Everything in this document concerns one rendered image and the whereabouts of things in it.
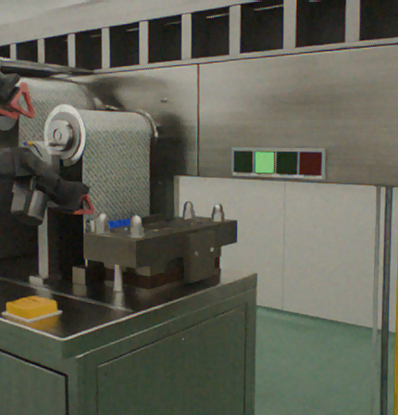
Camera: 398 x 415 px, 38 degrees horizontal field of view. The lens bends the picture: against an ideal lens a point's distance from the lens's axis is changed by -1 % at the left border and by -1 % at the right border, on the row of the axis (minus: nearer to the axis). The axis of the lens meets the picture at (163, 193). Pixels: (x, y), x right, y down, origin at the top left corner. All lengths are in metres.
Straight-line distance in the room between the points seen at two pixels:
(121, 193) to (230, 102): 0.36
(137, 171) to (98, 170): 0.14
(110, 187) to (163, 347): 0.42
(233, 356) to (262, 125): 0.57
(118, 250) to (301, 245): 2.87
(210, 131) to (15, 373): 0.76
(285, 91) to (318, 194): 2.56
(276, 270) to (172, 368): 2.91
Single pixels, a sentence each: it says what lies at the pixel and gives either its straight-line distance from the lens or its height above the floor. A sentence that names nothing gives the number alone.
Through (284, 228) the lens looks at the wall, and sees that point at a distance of 4.07.
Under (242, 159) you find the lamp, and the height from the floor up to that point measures 1.19.
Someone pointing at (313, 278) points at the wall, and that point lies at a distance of 4.04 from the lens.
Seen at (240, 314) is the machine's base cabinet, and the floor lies 0.80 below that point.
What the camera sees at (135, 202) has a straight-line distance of 1.50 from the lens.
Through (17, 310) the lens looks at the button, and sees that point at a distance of 1.16.
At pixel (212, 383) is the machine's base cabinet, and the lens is 1.44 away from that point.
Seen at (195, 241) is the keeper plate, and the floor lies 1.01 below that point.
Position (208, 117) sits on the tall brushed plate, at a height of 1.30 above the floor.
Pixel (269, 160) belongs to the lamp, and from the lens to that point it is 1.42.
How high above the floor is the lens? 1.24
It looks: 5 degrees down
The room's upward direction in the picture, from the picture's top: straight up
